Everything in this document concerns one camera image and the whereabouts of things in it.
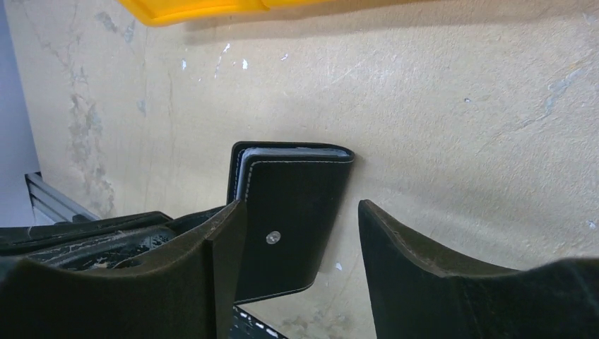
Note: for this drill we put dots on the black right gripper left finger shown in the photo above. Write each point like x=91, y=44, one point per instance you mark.
x=140, y=290

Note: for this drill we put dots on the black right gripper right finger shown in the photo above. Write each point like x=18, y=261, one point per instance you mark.
x=419, y=288

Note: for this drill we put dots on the black leather card holder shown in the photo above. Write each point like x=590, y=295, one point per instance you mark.
x=292, y=192

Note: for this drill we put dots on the yellow three-compartment tray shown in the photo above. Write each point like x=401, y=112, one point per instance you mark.
x=158, y=13

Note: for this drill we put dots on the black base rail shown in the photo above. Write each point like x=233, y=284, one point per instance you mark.
x=93, y=238

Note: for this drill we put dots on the aluminium frame rail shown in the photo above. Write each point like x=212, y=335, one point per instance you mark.
x=51, y=206

